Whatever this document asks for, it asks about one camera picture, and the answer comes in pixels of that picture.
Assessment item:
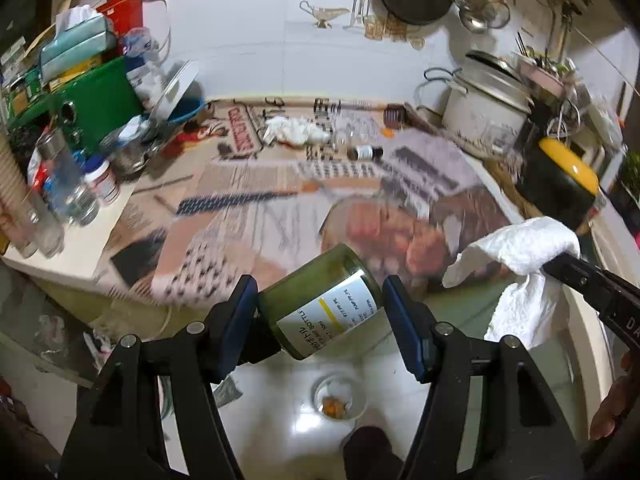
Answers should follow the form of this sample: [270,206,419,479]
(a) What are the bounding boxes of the white rice cooker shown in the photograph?
[442,51,533,143]

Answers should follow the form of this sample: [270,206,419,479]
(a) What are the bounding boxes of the black power cord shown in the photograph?
[422,67,452,112]

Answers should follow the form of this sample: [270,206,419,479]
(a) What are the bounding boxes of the grey packet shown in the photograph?
[215,377,241,406]

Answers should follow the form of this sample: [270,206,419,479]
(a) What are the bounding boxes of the red snack packet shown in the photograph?
[27,150,56,196]

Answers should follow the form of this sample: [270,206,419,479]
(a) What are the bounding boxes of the wooden cutting board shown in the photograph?
[482,150,531,221]

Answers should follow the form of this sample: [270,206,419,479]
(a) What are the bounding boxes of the white pill bottle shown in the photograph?
[82,156,121,206]

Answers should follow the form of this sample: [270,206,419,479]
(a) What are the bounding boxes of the green glass bottle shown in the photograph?
[240,243,386,366]

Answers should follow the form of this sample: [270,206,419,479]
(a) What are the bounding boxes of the person's right hand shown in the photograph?
[590,350,640,441]

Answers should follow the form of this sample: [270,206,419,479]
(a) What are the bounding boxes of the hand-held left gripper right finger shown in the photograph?
[382,275,583,480]

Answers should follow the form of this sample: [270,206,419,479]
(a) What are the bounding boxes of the white paper towel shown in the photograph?
[442,216,581,351]

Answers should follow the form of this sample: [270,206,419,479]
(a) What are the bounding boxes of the plastic bottle blue label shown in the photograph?
[122,27,169,111]

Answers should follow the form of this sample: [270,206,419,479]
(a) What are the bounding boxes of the red canister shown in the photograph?
[95,0,144,41]

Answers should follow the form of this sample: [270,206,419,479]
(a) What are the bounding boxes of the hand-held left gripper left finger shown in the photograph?
[60,275,258,480]

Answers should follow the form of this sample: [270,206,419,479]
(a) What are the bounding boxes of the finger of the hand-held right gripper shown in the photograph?
[555,253,640,301]
[542,259,613,313]

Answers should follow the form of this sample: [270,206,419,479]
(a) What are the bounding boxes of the stack of paper cups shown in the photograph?
[0,135,41,256]

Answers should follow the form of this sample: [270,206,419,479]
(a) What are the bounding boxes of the glass tumbler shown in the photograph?
[20,195,66,259]

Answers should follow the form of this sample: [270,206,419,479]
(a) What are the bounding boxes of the glass bowl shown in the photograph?
[312,372,368,420]

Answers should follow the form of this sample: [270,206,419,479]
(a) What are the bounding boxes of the green plastic box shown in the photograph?
[7,55,146,146]

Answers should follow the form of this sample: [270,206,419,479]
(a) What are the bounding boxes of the blue bowl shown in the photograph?
[165,97,206,126]

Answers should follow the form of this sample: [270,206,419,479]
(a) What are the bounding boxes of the pink utensil holder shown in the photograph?
[515,30,573,102]

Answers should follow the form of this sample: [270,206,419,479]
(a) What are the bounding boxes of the white cable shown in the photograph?
[140,0,174,61]

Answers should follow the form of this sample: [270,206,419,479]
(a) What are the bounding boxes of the crumpled white tissue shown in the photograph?
[262,116,333,149]

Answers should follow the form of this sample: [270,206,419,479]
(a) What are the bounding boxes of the white tray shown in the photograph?
[150,60,201,121]

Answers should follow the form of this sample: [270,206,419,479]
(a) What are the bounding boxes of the black pot yellow lid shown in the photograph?
[517,137,601,231]

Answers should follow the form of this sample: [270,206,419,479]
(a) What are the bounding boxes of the glass jar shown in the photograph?
[112,120,151,176]

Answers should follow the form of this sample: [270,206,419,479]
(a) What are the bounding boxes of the teal tissue box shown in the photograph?
[40,5,119,79]

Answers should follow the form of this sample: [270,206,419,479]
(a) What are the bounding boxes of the white kettle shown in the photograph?
[575,105,624,161]

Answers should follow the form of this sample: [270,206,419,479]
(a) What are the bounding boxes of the clear bottle steel cap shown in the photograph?
[37,127,101,226]

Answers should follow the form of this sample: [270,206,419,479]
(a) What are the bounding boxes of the beige rope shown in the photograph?
[575,25,640,96]

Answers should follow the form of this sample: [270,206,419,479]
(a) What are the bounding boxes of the potted green plant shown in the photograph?
[612,150,640,222]

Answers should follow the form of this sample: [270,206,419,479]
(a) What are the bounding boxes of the newspaper print tablecloth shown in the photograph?
[95,95,511,306]

